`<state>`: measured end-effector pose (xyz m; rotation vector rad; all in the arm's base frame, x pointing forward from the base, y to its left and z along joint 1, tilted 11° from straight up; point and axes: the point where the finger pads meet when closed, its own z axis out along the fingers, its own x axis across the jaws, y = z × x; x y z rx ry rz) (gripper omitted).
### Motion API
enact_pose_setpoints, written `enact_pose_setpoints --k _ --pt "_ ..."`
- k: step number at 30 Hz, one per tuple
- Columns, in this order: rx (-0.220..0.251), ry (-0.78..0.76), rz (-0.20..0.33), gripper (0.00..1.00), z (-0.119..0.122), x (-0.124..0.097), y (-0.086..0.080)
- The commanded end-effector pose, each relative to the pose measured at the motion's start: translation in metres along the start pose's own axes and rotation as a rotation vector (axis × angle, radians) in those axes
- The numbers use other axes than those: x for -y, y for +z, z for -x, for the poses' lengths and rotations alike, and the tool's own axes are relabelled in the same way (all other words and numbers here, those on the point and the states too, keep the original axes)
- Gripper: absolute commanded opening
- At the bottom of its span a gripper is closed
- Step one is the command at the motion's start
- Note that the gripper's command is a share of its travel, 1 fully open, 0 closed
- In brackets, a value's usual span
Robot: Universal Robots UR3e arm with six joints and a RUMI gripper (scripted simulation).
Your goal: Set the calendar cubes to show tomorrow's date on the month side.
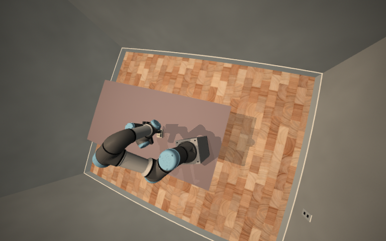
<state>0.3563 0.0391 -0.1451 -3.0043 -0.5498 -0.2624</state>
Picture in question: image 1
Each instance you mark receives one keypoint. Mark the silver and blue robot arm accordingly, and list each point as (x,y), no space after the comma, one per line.
(113,152)

